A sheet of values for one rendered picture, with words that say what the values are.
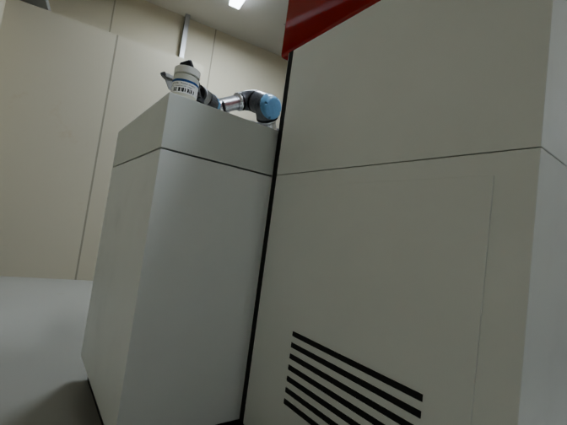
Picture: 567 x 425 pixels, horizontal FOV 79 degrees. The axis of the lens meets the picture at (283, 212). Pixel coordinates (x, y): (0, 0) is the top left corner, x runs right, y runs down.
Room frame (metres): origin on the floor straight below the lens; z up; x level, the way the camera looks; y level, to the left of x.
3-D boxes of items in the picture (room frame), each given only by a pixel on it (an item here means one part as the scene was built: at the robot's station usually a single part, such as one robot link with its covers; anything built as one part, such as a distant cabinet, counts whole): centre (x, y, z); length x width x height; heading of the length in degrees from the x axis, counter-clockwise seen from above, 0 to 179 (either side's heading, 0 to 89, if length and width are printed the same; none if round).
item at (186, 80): (0.93, 0.32, 1.01); 0.07 x 0.07 x 0.10
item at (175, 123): (1.21, 0.37, 0.89); 0.62 x 0.35 x 0.14; 37
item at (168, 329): (1.40, 0.13, 0.41); 0.96 x 0.64 x 0.82; 127
